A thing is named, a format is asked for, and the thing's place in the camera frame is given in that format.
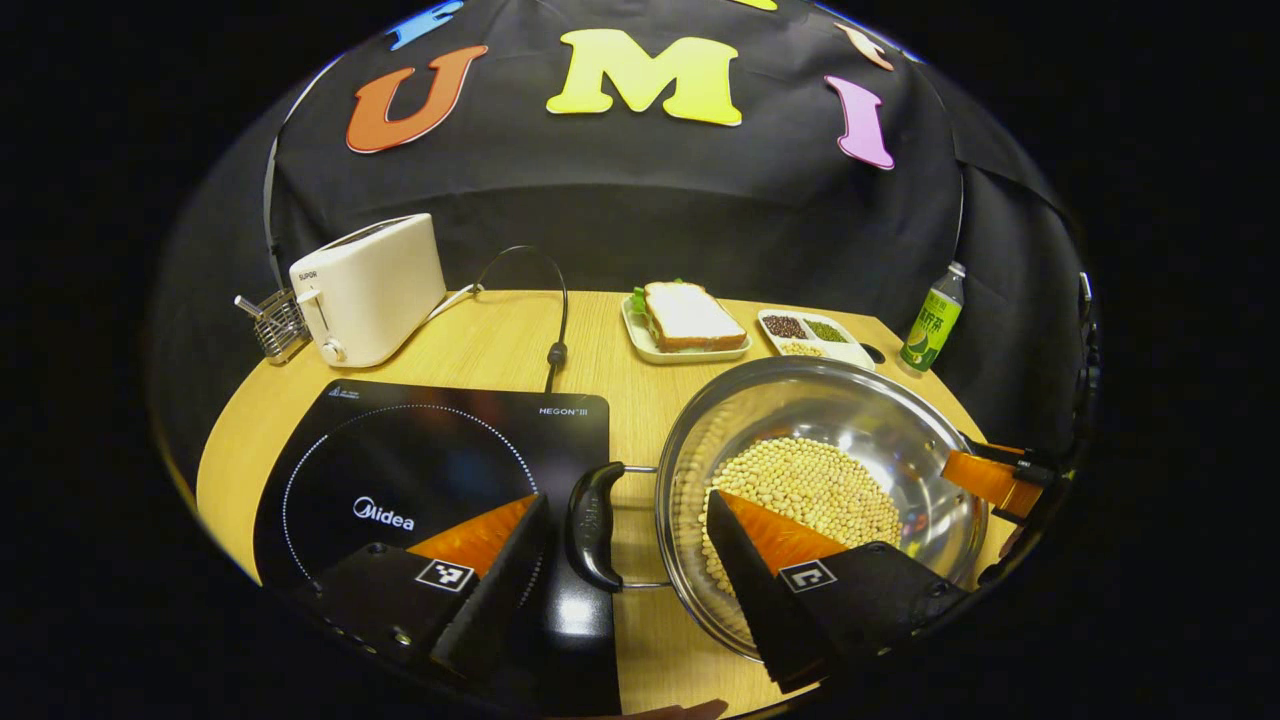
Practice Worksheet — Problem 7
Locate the pale square plate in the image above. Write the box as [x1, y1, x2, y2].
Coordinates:
[621, 295, 753, 365]

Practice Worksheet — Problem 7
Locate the sandwich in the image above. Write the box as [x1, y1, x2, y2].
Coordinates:
[632, 280, 749, 353]

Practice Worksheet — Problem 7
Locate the pile of soybeans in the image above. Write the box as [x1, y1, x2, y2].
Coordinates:
[700, 436, 903, 596]

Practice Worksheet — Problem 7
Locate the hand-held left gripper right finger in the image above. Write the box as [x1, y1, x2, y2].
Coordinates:
[705, 488, 971, 693]

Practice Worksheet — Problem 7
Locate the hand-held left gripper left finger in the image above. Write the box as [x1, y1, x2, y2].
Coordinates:
[300, 492, 551, 686]

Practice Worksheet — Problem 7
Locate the white toaster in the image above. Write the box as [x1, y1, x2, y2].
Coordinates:
[289, 213, 448, 369]

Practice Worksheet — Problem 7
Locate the stainless steel pot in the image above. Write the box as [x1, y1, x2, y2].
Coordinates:
[566, 356, 991, 663]

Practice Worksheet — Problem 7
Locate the white divided bean tray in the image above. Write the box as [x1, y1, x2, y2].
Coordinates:
[757, 308, 877, 369]

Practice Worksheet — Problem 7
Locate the black induction cooktop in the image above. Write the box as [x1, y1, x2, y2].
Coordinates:
[252, 378, 623, 716]

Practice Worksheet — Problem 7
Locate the green drink bottle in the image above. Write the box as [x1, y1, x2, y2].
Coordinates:
[899, 262, 967, 374]

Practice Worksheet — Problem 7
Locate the black power cable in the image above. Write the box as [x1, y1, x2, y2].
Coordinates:
[475, 245, 571, 394]

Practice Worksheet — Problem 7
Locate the metal wire basket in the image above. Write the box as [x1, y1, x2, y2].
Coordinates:
[234, 288, 311, 363]

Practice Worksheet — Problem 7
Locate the black backdrop cloth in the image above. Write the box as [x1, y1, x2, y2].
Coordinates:
[150, 0, 1096, 461]

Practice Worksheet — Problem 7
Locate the white toaster cable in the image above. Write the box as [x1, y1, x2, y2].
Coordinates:
[425, 283, 486, 323]

